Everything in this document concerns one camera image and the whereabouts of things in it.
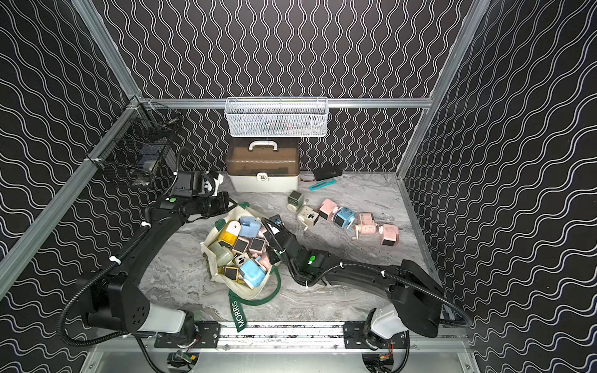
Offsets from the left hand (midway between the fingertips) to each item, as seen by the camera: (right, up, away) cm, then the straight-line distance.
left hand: (234, 198), depth 81 cm
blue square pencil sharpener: (+42, -8, +16) cm, 45 cm away
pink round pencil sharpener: (+51, -11, +14) cm, 54 cm away
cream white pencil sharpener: (+26, -8, +19) cm, 33 cm away
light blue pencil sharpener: (+4, -11, +6) cm, 13 cm away
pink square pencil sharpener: (+59, -15, +12) cm, 62 cm away
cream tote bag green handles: (0, -22, +5) cm, 23 cm away
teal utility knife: (+34, +7, +35) cm, 49 cm away
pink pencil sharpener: (+35, -5, +20) cm, 40 cm away
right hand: (+13, -14, -1) cm, 19 cm away
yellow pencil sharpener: (-2, -12, +1) cm, 13 cm away
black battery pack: (+37, +13, +37) cm, 54 cm away
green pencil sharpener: (+21, -1, +19) cm, 29 cm away
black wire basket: (-42, +19, +11) cm, 48 cm away
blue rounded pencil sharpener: (+7, -25, -3) cm, 26 cm away
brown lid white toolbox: (+5, +14, +23) cm, 28 cm away
